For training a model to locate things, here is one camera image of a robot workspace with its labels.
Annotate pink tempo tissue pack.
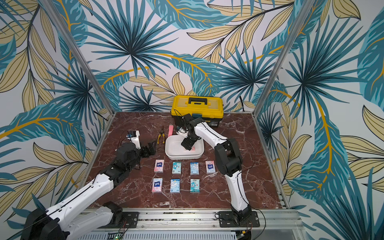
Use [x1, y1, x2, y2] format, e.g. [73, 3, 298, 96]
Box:
[152, 178, 163, 193]
[154, 160, 165, 173]
[206, 161, 216, 174]

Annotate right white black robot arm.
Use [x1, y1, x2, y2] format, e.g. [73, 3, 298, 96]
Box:
[179, 114, 252, 224]

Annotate yellow black toolbox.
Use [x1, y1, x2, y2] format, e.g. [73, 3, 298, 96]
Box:
[171, 96, 224, 128]

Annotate aluminium front rail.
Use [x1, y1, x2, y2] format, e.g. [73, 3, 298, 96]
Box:
[79, 208, 309, 240]

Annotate left aluminium corner post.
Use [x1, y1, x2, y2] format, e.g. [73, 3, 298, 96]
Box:
[41, 0, 115, 115]

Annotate light blue cartoon tissue pack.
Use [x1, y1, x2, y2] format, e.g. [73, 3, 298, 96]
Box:
[170, 179, 181, 193]

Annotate yellow handled pliers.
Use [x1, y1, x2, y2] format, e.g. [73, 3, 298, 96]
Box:
[157, 127, 166, 145]

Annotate teal cartoon tissue pack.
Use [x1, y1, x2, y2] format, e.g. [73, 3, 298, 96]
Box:
[172, 162, 182, 175]

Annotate aluminium corner post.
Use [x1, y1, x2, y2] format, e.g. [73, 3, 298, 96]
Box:
[253, 0, 315, 118]
[41, 0, 115, 115]

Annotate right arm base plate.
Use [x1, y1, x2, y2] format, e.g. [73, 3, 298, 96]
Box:
[215, 211, 261, 228]

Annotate white plastic storage box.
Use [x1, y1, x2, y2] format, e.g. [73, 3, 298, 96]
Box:
[165, 135, 205, 160]

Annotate right aluminium corner post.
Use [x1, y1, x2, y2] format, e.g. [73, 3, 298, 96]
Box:
[253, 0, 315, 118]

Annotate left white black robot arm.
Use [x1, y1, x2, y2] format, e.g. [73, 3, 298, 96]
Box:
[21, 131, 157, 240]

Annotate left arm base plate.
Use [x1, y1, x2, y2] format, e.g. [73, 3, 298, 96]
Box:
[100, 212, 140, 229]

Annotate pink utility knife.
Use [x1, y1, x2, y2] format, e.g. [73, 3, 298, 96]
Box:
[168, 125, 174, 137]

